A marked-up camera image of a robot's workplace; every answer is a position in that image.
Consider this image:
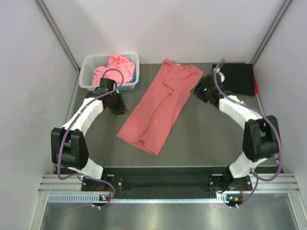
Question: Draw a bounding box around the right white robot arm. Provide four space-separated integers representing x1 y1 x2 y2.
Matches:
191 72 281 193

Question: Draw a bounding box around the slotted grey cable duct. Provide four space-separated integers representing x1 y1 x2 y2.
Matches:
48 194 240 204

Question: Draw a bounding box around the folded red t shirt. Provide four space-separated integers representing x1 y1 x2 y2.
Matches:
253 75 259 94

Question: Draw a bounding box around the salmon pink t shirt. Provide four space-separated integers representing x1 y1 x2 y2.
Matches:
117 59 204 155

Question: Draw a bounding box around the white plastic basket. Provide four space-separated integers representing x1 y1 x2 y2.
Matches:
79 52 140 91

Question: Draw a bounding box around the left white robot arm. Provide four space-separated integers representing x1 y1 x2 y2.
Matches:
51 78 127 191

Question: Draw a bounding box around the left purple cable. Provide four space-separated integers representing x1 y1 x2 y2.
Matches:
57 69 125 208

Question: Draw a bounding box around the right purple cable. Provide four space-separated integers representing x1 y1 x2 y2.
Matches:
213 58 283 209

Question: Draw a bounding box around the folded black t shirt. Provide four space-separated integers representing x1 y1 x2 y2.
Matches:
220 63 255 96

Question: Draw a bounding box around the purple cable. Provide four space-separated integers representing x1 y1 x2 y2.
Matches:
57 69 125 208
213 58 283 209

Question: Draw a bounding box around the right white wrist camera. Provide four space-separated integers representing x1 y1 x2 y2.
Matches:
213 68 225 83

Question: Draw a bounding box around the pink t shirt in basket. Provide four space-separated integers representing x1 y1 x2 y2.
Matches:
92 54 135 85

